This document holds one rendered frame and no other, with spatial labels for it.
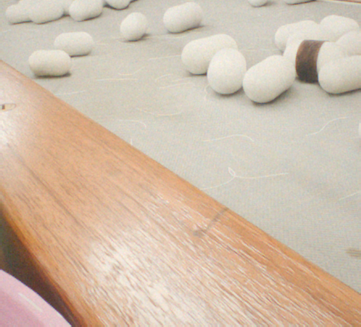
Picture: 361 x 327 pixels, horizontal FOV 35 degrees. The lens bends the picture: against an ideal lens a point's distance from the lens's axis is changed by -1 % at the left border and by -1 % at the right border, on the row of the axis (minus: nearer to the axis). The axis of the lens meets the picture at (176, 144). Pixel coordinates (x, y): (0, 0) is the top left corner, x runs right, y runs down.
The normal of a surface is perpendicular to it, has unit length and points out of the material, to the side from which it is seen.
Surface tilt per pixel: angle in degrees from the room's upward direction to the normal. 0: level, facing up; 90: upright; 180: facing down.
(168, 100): 0
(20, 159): 0
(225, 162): 0
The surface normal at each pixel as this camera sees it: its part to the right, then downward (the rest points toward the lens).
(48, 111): -0.12, -0.91
